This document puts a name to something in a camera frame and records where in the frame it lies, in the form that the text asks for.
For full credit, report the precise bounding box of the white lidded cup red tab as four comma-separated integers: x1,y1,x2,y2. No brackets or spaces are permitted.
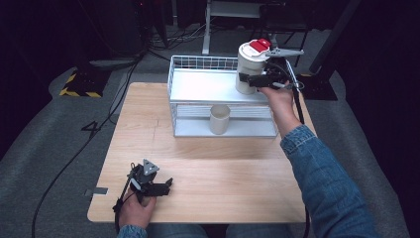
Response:
235,38,273,96

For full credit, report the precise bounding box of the white paper cup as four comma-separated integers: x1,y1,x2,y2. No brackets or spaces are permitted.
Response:
208,103,232,136

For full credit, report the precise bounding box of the black slanted post with base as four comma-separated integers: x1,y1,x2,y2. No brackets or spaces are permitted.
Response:
296,0,364,102

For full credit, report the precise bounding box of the white wire shelf rack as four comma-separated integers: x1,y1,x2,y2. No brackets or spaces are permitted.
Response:
166,55,301,139

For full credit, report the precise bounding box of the bundle of floor cables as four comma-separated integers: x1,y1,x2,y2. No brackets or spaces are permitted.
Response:
144,22,213,52

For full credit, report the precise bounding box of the person's right leg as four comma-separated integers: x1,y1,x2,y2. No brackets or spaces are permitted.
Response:
226,223,295,238

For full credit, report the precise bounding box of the white desk frame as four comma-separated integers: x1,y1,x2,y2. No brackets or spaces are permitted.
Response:
201,0,285,60

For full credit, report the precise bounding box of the person's right hand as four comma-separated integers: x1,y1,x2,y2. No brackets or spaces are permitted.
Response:
264,85,304,139

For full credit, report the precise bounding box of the person's left leg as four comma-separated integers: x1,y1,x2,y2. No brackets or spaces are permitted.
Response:
145,223,210,238

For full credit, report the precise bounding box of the grey tape strip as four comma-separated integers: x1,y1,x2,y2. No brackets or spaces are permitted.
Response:
84,186,109,198

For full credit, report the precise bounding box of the person's leg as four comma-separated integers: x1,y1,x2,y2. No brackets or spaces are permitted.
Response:
226,223,295,238
145,223,210,238

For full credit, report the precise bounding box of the left hand-held gripper cable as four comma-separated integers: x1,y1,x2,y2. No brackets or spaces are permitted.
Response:
112,162,139,232

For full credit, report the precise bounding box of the hand-held gripper cable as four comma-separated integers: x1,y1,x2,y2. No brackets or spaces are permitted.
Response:
278,62,312,238
112,162,139,232

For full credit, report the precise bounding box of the long black floor cable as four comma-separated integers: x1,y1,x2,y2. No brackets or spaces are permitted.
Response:
31,54,145,238

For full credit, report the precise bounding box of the yellow black striped base plate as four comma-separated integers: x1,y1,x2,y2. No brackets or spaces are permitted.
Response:
58,68,112,99

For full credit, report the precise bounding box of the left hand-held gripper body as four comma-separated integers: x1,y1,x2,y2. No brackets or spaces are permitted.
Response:
127,159,161,200

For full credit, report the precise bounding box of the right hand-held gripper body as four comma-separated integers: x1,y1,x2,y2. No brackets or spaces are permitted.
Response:
262,47,305,91

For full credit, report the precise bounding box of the black chair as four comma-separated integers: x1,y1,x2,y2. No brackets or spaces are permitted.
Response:
248,2,313,68

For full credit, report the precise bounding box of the person's left hand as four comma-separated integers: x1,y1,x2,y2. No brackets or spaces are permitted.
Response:
117,193,158,230

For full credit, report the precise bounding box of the right hand-held gripper cable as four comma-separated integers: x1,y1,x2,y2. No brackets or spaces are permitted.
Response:
278,62,312,238

